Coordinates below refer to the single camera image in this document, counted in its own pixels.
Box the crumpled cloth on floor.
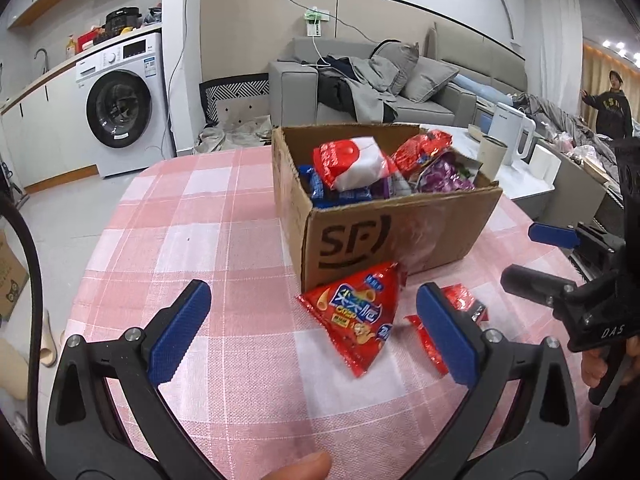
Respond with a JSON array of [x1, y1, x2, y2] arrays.
[[192, 115, 273, 156]]

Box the black cable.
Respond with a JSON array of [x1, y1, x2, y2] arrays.
[[0, 200, 45, 461]]

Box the green white power strip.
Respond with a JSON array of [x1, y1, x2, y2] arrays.
[[303, 6, 331, 38]]

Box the grey sofa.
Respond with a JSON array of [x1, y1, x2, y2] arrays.
[[268, 22, 528, 128]]

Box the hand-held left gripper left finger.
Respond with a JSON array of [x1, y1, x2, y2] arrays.
[[45, 280, 228, 480]]

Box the person's left hand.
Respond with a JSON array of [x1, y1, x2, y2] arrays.
[[262, 451, 332, 480]]

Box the beige cup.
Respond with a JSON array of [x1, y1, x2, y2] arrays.
[[477, 135, 508, 181]]

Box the white kitchen cabinet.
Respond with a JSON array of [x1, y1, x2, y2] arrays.
[[0, 57, 101, 196]]

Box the pink checked tablecloth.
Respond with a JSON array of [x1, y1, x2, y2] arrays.
[[62, 145, 601, 480]]

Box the small red snack packet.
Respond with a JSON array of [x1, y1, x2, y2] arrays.
[[442, 284, 489, 324]]

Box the red white snack packet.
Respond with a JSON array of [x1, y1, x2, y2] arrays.
[[313, 135, 388, 192]]

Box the grey storage box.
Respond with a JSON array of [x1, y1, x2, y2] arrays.
[[547, 152, 611, 221]]

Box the person's right forearm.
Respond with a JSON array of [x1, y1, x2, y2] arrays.
[[590, 385, 640, 480]]

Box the brown cardboard box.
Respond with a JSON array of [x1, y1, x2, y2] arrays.
[[271, 122, 503, 293]]

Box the green snack packet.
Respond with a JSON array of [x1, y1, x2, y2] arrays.
[[452, 157, 485, 178]]

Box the white washing machine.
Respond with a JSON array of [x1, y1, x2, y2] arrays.
[[76, 32, 176, 179]]

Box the beige curtain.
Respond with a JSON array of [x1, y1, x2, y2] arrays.
[[582, 42, 640, 126]]

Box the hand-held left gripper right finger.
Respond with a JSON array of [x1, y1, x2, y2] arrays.
[[400, 282, 596, 480]]

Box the black rice cooker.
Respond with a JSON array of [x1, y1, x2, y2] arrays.
[[105, 6, 143, 33]]

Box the grey pillow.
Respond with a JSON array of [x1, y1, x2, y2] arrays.
[[400, 55, 460, 103], [370, 41, 420, 96]]

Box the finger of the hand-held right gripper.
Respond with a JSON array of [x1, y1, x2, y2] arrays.
[[528, 222, 581, 250], [501, 265, 576, 308]]

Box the white electric kettle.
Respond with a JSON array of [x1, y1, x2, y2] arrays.
[[495, 102, 536, 166]]

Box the pile of clothes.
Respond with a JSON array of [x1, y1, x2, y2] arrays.
[[317, 55, 399, 123]]

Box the flat red snack packet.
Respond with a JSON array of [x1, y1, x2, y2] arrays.
[[405, 314, 450, 377]]

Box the person's right hand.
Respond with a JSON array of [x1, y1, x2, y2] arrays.
[[580, 335, 640, 391]]

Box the white coffee table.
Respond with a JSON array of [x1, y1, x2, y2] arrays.
[[420, 122, 557, 202]]

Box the grey crumpled clothes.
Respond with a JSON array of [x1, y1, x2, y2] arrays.
[[520, 94, 621, 161]]

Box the printed cardboard box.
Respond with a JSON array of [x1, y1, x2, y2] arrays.
[[0, 230, 30, 321]]

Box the red snack packet blue print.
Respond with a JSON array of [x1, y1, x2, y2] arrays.
[[296, 261, 408, 378]]

